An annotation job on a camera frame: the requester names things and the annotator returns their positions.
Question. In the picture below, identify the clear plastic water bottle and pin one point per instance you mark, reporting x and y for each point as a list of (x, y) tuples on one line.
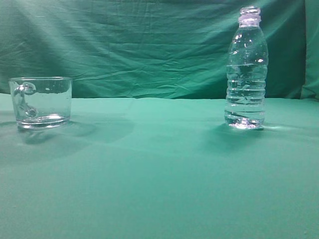
[(246, 72)]

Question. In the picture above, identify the green table cloth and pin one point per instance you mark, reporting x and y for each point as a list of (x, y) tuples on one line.
[(161, 169)]

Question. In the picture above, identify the green backdrop cloth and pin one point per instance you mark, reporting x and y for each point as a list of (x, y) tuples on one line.
[(173, 49)]

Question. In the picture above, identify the clear glass mug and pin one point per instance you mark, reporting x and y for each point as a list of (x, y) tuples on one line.
[(41, 102)]

